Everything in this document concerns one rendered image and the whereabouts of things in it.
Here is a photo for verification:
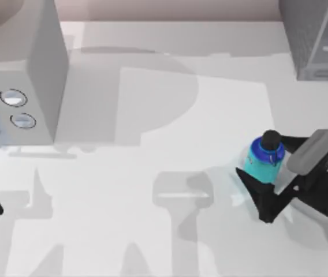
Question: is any teal bottle with black cap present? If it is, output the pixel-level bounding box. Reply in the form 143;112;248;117
242;129;286;185

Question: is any grey cabinet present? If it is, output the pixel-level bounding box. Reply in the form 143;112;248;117
278;0;328;82

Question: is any small microwave knob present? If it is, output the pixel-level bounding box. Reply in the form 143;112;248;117
9;112;37;130

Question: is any large microwave knob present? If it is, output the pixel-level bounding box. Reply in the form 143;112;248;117
0;88;28;108

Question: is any pale microwave oven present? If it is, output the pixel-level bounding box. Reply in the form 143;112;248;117
0;0;70;148

